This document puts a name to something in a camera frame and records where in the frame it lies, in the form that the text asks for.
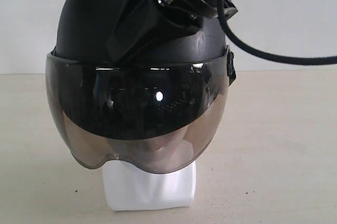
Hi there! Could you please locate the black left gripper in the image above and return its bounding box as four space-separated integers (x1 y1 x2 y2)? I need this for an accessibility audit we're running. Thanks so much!
106 0 237 63

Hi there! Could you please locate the black helmet with tinted visor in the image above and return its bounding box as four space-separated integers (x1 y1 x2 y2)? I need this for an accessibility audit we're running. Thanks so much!
45 0 235 169

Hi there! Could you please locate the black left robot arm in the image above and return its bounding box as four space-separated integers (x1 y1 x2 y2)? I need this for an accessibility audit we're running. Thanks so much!
115 0 236 63

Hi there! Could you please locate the white mannequin head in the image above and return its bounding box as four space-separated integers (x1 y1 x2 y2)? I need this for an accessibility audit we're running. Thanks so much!
102 126 196 212

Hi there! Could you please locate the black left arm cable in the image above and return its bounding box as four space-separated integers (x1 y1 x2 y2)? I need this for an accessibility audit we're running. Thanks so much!
215 0 337 66

